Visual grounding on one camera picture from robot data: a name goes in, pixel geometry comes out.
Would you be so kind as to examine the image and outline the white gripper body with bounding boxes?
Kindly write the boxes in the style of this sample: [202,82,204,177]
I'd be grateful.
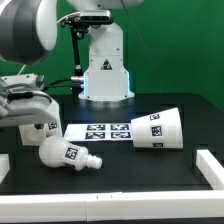
[0,73,60,127]

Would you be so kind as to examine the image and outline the white lamp base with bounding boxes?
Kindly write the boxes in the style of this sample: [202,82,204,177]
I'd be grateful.
[19,123,62,146]

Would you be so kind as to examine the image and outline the white lamp bulb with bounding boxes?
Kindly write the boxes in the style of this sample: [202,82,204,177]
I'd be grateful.
[39,136,102,171]

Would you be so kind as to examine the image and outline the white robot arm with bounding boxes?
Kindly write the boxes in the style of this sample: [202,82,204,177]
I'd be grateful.
[0,0,143,127]

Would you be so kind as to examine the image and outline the white lamp shade cone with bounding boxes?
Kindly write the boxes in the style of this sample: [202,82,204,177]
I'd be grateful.
[131,108,183,149]

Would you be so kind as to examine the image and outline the white left fence block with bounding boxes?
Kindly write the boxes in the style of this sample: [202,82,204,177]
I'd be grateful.
[0,154,10,184]

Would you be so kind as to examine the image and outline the white marker tag sheet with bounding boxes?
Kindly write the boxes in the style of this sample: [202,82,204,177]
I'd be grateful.
[64,123,132,142]

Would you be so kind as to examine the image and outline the black cables at robot base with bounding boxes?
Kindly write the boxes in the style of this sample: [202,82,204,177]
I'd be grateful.
[43,78,84,92]

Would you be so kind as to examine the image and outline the black rear camera on stand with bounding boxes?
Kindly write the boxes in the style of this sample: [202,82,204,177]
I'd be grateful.
[61,10,113,76]

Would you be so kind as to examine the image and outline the grey camera cable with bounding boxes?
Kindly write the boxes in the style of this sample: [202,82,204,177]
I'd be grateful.
[118,0,166,94]

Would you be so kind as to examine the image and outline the white right fence rail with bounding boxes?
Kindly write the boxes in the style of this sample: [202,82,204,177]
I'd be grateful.
[196,150,224,190]

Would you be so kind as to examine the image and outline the white fence rail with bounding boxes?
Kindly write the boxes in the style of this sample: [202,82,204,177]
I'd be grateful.
[0,190,224,223]
[196,150,224,190]

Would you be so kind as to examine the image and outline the white front fence rail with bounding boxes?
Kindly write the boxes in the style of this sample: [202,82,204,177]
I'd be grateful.
[0,190,224,223]

